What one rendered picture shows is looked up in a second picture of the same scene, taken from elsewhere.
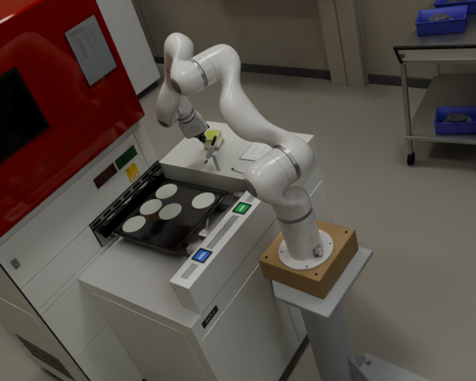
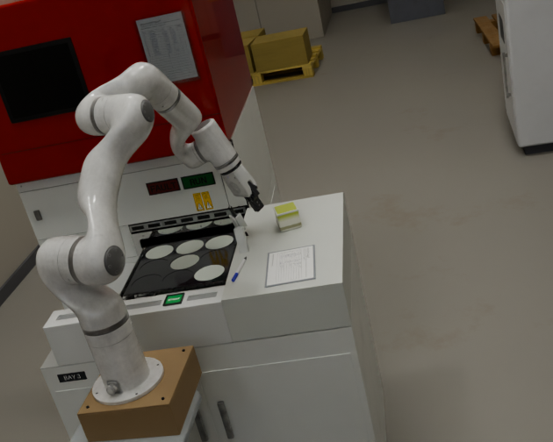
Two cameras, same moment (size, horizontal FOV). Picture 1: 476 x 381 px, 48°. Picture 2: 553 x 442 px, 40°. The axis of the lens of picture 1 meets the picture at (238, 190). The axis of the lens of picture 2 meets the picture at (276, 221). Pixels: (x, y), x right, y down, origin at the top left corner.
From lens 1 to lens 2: 1.95 m
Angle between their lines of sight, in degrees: 48
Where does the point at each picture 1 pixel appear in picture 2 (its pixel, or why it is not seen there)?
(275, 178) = (46, 262)
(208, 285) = (75, 344)
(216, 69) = (106, 119)
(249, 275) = not seen: hidden behind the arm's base
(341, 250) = (131, 409)
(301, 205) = (82, 316)
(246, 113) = (83, 181)
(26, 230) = (57, 192)
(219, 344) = not seen: hidden behind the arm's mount
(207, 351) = (61, 409)
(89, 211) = (132, 211)
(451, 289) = not seen: outside the picture
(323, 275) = (88, 414)
